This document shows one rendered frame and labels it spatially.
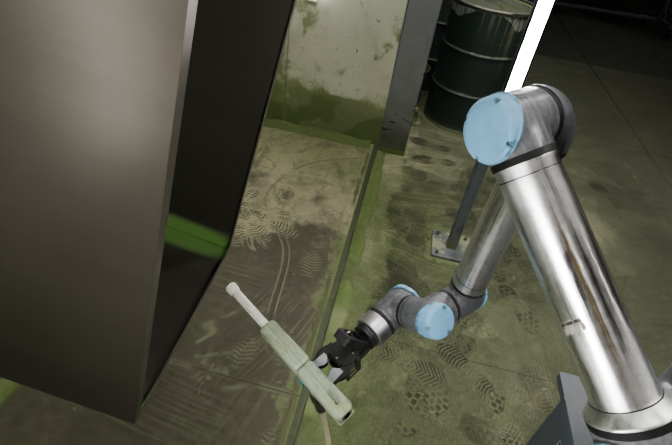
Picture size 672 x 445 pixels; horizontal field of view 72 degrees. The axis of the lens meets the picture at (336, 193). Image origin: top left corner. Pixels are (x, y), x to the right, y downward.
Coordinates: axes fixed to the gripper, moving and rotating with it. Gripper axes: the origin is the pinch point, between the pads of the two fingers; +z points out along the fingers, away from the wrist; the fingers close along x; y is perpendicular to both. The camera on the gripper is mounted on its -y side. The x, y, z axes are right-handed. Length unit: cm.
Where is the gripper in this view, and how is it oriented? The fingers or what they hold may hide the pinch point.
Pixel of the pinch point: (310, 384)
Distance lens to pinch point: 121.5
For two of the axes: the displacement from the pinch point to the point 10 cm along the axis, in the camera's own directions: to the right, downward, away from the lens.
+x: -6.8, -4.7, 5.5
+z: -7.2, 5.3, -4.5
